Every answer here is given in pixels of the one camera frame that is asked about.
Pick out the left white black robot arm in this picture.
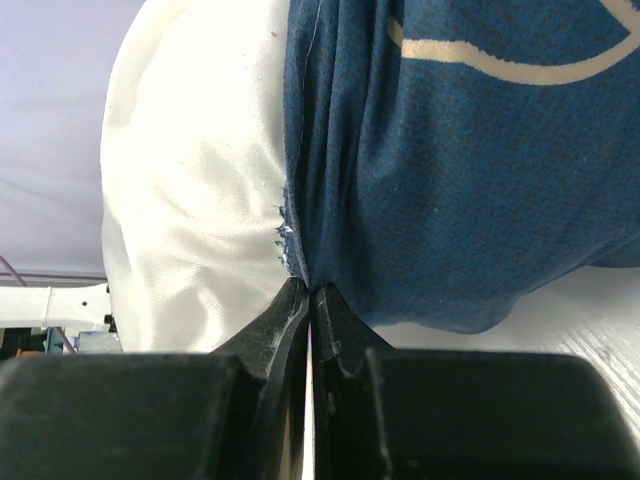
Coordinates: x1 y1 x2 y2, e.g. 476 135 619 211
0 284 112 331

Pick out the white pillow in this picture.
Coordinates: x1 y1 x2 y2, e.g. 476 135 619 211
100 1 289 352

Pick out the dark blue embroidered pillowcase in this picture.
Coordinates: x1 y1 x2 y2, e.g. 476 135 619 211
281 1 639 334

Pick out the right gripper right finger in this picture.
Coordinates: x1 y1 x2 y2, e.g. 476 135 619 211
310 285 393 479

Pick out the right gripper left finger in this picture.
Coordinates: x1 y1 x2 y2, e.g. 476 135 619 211
212 278 310 479

